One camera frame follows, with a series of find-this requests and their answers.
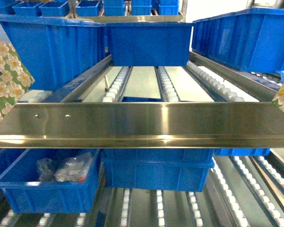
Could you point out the blue bin with plastic bags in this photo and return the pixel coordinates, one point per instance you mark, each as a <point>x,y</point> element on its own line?
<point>25,194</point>

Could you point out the steel rack front beam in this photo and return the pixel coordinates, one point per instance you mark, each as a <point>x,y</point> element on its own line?
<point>143,125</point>

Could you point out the centre blue bin on rollers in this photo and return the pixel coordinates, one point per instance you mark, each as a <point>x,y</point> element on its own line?
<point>149,43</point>

